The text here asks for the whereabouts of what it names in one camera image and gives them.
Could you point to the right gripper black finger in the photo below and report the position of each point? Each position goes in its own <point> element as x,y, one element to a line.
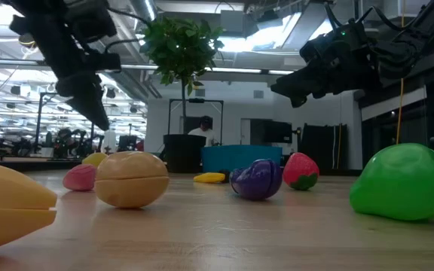
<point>296,84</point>
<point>307,97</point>

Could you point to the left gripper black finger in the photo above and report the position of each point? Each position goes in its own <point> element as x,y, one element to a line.
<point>81,92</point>
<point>104,116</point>

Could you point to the yellow toy lemon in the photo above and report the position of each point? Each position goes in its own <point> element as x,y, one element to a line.
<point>95,159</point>

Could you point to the blue plastic tupperware container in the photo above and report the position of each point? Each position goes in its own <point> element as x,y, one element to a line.
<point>236,158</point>

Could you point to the purple toy eggplant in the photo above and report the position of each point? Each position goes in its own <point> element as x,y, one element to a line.
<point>256,180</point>

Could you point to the yellow toy corn cob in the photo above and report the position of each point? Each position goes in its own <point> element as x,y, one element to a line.
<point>207,178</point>

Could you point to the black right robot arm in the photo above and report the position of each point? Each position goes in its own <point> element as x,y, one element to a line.
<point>420,34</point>

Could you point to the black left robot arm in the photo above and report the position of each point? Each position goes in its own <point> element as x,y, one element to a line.
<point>32,22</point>

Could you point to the dark computer monitor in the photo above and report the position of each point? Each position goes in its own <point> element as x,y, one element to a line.
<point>277,131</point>

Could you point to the black upright panel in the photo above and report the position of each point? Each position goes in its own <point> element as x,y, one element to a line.
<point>326,143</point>

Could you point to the pink toy peach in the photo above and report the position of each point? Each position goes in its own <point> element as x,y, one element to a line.
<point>78,178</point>

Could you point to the tan toy potato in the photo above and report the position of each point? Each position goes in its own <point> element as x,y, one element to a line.
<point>132,180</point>

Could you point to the person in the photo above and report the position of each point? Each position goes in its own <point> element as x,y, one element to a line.
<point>203,133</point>

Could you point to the green potted plant black pot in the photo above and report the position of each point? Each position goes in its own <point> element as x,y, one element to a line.
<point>181,49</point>

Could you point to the yellow toy banana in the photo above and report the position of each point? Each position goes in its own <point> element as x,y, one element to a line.
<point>10,211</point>

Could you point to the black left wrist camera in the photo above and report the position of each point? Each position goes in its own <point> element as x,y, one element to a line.
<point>104,62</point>

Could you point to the black metal stand frame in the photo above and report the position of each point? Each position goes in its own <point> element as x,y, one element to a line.
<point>38,120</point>
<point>196,100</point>

